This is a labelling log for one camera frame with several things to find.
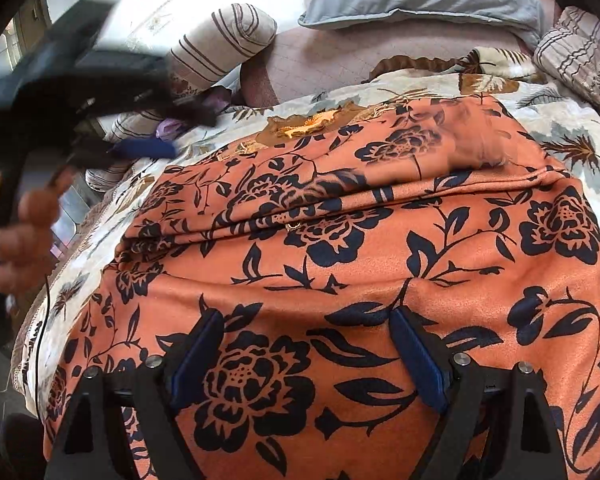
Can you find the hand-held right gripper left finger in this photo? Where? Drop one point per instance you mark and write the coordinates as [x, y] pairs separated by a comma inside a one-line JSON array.
[[196, 360]]

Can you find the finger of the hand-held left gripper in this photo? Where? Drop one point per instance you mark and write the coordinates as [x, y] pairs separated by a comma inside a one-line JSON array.
[[185, 110], [145, 149]]

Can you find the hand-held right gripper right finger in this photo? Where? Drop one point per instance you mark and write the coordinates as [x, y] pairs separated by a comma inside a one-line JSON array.
[[420, 360]]

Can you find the orange floral garment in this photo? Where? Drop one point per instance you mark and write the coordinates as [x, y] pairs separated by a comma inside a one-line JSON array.
[[330, 285]]

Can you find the person's left hand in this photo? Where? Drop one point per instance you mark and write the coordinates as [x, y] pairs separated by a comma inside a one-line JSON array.
[[35, 210]]

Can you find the purple cloth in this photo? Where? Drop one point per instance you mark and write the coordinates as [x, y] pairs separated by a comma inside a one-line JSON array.
[[169, 127]]

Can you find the beige striped bolster pillow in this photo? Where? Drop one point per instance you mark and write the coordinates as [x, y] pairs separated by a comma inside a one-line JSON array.
[[220, 45]]

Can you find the pink bed sheet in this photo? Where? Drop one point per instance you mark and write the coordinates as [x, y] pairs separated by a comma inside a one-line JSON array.
[[330, 60]]

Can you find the cream leaf print blanket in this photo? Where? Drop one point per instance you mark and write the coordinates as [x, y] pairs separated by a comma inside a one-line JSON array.
[[555, 125]]

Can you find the grey striped floral pillow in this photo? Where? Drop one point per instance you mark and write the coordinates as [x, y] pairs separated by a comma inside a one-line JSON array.
[[580, 55]]

